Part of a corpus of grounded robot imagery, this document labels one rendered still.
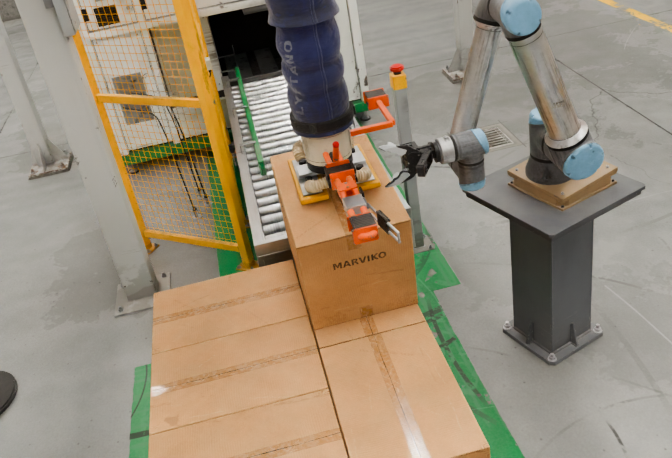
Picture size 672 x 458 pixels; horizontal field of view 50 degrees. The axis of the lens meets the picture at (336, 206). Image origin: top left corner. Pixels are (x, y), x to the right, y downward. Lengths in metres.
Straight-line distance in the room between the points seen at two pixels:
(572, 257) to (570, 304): 0.24
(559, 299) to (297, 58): 1.48
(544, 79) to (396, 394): 1.11
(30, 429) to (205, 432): 1.34
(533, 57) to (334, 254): 0.91
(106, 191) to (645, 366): 2.59
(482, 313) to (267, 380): 1.33
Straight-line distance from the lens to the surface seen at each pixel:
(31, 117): 5.95
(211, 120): 3.65
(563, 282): 3.09
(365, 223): 2.08
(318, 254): 2.44
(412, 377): 2.43
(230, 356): 2.67
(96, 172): 3.72
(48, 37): 3.51
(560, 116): 2.53
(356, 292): 2.59
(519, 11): 2.30
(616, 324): 3.47
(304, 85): 2.43
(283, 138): 4.21
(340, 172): 2.36
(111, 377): 3.67
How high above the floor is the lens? 2.23
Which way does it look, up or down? 30 degrees down
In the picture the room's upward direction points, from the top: 10 degrees counter-clockwise
